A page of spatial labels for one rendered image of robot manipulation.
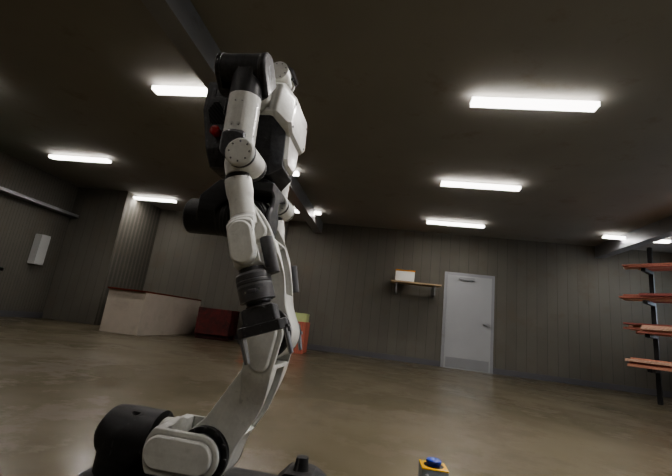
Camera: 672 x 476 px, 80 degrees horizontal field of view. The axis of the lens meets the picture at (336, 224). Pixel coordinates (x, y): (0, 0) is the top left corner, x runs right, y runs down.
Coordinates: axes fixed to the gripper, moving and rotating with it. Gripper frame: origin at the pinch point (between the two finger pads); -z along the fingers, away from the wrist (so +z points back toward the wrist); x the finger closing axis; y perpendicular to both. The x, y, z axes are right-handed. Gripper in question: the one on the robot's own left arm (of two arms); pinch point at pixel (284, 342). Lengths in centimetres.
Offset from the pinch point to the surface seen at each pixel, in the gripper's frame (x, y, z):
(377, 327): -2, 835, -13
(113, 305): -484, 569, 91
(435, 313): 136, 838, 2
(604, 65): 252, 196, 194
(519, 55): 181, 184, 211
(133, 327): -443, 569, 45
